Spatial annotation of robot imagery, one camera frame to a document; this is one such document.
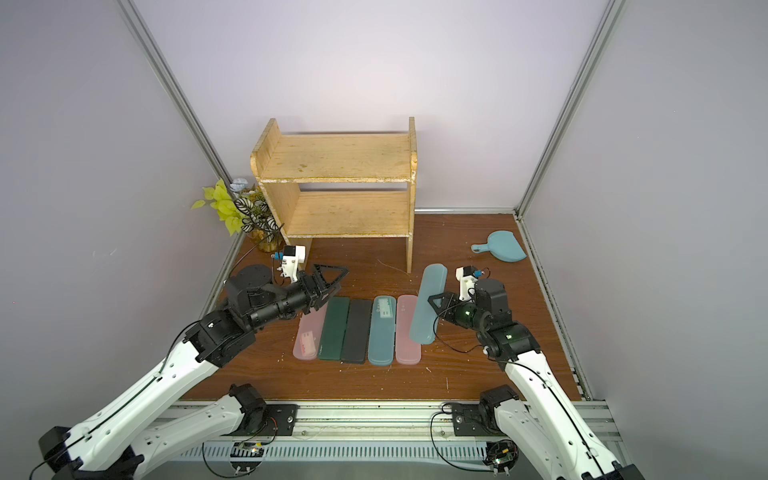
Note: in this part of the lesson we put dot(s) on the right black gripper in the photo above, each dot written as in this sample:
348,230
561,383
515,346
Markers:
450,308

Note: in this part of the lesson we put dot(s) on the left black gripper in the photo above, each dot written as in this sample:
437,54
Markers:
314,289

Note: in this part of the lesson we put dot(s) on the teal pencil case shelf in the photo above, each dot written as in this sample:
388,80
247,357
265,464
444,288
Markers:
381,343
432,283

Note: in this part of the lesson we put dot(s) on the dark green pencil case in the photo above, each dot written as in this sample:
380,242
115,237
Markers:
334,329

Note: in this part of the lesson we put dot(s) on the black pencil case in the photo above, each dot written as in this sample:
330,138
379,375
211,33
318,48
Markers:
357,331

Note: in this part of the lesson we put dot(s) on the light pink pencil case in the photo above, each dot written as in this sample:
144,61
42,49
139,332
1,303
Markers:
307,341

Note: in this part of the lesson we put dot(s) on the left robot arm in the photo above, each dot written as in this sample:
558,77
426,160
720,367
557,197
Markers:
120,441

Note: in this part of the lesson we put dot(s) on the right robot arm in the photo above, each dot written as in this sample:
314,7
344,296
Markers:
534,412

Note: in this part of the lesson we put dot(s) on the wooden two-tier shelf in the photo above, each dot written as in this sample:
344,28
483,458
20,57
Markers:
339,185

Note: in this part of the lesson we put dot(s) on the teal dustpan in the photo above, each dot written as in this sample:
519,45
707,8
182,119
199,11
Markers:
503,246

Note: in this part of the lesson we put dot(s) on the potted plant in glass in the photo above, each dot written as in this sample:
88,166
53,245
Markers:
243,208

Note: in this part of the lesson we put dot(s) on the right circuit board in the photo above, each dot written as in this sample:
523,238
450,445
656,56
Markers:
501,456

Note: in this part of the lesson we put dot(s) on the circuit board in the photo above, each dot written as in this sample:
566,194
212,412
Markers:
246,457
501,456

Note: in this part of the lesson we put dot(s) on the left circuit board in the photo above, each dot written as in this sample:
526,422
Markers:
246,457

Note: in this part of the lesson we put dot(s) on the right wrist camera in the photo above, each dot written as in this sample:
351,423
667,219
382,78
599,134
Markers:
467,277

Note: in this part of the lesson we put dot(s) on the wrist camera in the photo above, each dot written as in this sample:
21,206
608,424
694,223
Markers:
291,259
467,277

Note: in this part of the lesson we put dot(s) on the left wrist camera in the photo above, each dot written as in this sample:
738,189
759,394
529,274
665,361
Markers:
291,259

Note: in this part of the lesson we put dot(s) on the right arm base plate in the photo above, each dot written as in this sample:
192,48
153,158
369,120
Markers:
472,420

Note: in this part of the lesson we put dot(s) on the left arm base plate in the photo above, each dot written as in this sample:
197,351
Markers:
272,419

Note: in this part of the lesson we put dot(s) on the aluminium rail frame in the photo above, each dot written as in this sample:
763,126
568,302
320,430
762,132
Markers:
380,431

